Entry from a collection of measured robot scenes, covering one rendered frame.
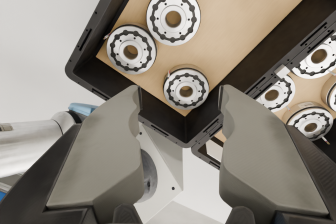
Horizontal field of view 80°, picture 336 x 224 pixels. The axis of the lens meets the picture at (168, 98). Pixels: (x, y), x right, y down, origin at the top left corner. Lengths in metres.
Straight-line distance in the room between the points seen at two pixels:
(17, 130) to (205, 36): 0.38
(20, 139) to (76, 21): 0.36
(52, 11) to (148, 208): 0.60
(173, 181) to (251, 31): 0.40
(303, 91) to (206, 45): 0.26
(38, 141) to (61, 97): 0.37
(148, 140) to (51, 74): 0.37
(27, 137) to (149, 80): 0.26
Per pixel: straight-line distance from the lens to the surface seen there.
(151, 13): 0.41
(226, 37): 0.45
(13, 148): 0.39
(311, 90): 0.58
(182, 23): 0.40
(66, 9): 0.64
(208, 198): 1.02
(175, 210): 2.46
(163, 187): 0.59
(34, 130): 0.41
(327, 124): 0.62
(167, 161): 0.58
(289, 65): 0.40
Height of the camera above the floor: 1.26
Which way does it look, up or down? 60 degrees down
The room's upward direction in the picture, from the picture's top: 175 degrees counter-clockwise
